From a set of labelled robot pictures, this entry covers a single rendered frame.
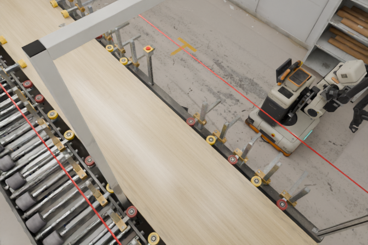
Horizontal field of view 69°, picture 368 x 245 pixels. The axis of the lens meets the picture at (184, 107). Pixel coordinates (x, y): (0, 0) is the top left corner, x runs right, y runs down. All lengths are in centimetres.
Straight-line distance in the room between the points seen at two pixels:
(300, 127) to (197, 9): 277
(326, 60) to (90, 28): 403
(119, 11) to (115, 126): 166
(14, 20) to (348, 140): 430
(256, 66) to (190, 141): 221
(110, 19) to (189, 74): 310
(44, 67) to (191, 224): 160
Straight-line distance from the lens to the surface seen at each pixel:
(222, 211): 217
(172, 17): 483
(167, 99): 279
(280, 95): 291
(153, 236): 211
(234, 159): 231
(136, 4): 92
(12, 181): 257
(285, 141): 329
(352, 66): 264
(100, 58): 296
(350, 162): 388
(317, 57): 454
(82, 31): 85
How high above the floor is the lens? 299
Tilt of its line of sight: 57 degrees down
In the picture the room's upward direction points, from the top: 4 degrees clockwise
